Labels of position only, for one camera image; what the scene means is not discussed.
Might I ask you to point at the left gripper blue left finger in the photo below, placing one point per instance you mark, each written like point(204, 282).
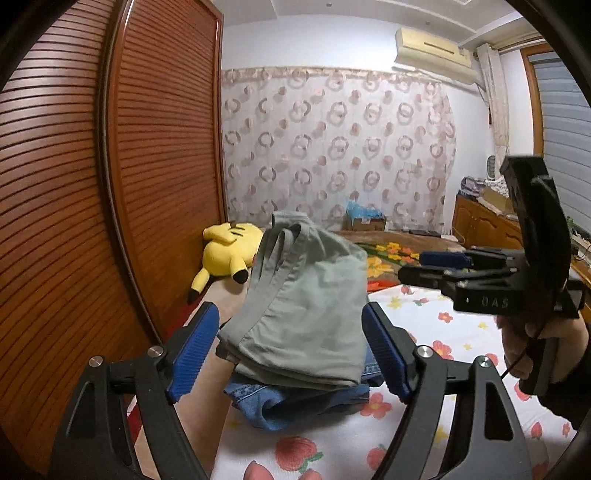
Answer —
point(187, 349)

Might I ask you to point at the grey window blind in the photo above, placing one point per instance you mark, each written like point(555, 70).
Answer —
point(561, 130)

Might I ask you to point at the floral brown blanket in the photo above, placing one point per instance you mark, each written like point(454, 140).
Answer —
point(389, 251)

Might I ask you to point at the person's right hand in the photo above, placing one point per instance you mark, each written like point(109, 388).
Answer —
point(524, 341)

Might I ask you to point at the cream side curtain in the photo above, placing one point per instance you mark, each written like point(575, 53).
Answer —
point(496, 88)

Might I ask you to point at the wall air conditioner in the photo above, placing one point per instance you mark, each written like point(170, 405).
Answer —
point(434, 54)

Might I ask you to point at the wooden louvered wardrobe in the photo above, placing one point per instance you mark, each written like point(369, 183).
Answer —
point(110, 170)

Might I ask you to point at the yellow pikachu plush toy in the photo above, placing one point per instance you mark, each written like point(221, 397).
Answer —
point(229, 251)

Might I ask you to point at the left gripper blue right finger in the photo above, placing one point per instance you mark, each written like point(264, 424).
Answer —
point(393, 348)

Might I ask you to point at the cardboard box with blue bag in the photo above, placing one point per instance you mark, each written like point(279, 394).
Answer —
point(361, 219)

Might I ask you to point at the circle patterned sheer curtain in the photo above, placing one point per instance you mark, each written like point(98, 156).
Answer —
point(315, 140)

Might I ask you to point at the wooden sideboard cabinet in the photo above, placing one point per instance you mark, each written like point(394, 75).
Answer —
point(475, 224)

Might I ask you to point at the cardboard box on cabinet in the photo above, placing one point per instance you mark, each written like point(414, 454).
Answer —
point(498, 201)

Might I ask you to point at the grey-green shorts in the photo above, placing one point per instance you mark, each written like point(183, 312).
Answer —
point(301, 323)

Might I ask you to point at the folded blue jeans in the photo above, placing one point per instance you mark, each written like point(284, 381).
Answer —
point(274, 408)

